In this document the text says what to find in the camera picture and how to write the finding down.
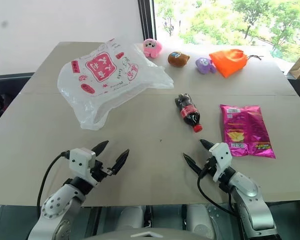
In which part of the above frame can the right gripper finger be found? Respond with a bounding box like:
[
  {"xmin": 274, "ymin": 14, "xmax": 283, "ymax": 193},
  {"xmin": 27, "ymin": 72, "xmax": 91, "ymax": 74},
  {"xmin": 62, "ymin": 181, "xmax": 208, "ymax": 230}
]
[
  {"xmin": 199, "ymin": 138, "xmax": 215, "ymax": 151},
  {"xmin": 182, "ymin": 152, "xmax": 204, "ymax": 177}
]

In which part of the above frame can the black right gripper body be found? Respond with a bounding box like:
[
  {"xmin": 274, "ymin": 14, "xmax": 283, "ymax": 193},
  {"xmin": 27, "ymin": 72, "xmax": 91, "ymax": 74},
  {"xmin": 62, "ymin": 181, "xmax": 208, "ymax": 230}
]
[{"xmin": 200, "ymin": 155, "xmax": 219, "ymax": 180}]

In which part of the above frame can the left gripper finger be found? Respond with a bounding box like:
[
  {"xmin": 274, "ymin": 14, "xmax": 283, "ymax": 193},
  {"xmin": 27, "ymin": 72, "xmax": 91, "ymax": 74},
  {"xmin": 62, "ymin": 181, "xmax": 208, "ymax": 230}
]
[
  {"xmin": 109, "ymin": 148, "xmax": 130, "ymax": 176},
  {"xmin": 90, "ymin": 140, "xmax": 110, "ymax": 158}
]

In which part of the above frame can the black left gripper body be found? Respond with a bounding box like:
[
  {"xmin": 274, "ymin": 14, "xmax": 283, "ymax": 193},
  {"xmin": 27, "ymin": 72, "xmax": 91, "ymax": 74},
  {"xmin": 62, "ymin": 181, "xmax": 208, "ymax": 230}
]
[{"xmin": 90, "ymin": 158, "xmax": 115, "ymax": 187}]

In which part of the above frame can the cola bottle with red cap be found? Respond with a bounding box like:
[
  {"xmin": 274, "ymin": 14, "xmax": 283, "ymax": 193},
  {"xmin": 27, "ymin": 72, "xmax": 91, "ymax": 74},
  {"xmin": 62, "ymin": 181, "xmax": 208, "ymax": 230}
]
[{"xmin": 174, "ymin": 92, "xmax": 204, "ymax": 134}]

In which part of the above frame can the pink chips packet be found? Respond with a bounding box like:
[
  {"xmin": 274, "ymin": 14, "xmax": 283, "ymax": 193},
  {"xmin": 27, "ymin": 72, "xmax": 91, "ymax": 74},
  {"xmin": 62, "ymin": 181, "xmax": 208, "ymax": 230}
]
[{"xmin": 219, "ymin": 104, "xmax": 277, "ymax": 160}]

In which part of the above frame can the white red-printed plastic bag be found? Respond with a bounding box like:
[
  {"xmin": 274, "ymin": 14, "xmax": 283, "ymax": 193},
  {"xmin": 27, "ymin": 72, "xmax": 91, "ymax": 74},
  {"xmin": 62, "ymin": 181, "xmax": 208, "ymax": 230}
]
[{"xmin": 57, "ymin": 37, "xmax": 175, "ymax": 131}]

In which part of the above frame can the silver robot torso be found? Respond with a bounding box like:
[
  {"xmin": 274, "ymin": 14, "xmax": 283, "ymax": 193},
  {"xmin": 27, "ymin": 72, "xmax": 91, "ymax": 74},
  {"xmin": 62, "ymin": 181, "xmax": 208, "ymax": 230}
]
[{"xmin": 85, "ymin": 203, "xmax": 216, "ymax": 240}]

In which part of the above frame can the purple plush toy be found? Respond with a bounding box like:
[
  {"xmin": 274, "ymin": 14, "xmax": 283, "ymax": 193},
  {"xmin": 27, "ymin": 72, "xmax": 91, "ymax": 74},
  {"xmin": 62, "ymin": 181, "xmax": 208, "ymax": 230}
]
[{"xmin": 195, "ymin": 56, "xmax": 217, "ymax": 76}]

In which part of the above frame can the brown plush toy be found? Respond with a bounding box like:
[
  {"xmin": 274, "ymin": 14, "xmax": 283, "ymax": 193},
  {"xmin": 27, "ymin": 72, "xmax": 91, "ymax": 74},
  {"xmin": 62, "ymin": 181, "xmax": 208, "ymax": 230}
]
[{"xmin": 167, "ymin": 51, "xmax": 191, "ymax": 68}]

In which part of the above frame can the pink plush toy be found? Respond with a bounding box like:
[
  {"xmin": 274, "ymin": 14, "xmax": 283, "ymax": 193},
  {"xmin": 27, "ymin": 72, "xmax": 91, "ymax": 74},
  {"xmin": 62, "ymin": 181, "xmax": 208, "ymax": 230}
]
[{"xmin": 142, "ymin": 38, "xmax": 164, "ymax": 59}]

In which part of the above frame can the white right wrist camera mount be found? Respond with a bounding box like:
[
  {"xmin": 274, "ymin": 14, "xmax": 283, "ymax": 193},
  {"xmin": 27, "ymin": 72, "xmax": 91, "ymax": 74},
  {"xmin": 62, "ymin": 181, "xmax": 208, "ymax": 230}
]
[{"xmin": 208, "ymin": 142, "xmax": 234, "ymax": 182}]

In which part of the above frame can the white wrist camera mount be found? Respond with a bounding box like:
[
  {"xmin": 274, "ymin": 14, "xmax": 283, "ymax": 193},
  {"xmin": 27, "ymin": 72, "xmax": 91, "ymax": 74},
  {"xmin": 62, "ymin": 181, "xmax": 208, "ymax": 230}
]
[
  {"xmin": 208, "ymin": 142, "xmax": 234, "ymax": 182},
  {"xmin": 69, "ymin": 147, "xmax": 97, "ymax": 187}
]

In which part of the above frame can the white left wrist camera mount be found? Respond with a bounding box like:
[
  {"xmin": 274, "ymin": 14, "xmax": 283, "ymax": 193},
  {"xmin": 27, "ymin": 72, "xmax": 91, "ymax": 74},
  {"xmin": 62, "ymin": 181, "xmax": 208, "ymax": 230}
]
[{"xmin": 69, "ymin": 147, "xmax": 97, "ymax": 187}]

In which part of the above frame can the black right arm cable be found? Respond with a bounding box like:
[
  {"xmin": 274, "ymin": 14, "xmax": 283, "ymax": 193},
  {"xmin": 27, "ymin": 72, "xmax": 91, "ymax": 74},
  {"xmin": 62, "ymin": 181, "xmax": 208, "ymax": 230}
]
[{"xmin": 196, "ymin": 167, "xmax": 237, "ymax": 216}]

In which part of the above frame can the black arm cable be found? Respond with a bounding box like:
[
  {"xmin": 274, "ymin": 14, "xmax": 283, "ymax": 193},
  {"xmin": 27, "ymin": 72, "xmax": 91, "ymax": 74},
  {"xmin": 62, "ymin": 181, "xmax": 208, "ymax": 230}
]
[
  {"xmin": 196, "ymin": 167, "xmax": 237, "ymax": 216},
  {"xmin": 36, "ymin": 149, "xmax": 71, "ymax": 219}
]

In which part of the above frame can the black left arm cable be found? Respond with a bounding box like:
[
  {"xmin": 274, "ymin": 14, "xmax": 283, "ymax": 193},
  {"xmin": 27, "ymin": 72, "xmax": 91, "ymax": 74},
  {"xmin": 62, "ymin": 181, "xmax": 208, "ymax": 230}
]
[{"xmin": 36, "ymin": 149, "xmax": 71, "ymax": 219}]

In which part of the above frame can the orange drawstring pouch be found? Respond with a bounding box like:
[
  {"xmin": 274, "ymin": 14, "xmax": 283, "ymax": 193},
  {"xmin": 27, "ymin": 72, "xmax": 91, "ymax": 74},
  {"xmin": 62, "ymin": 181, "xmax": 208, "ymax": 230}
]
[{"xmin": 208, "ymin": 48, "xmax": 264, "ymax": 79}]

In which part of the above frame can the black window frame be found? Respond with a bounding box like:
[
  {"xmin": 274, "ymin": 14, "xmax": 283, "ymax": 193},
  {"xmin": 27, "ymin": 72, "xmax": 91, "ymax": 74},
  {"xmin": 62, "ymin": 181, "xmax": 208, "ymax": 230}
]
[{"xmin": 137, "ymin": 0, "xmax": 158, "ymax": 41}]

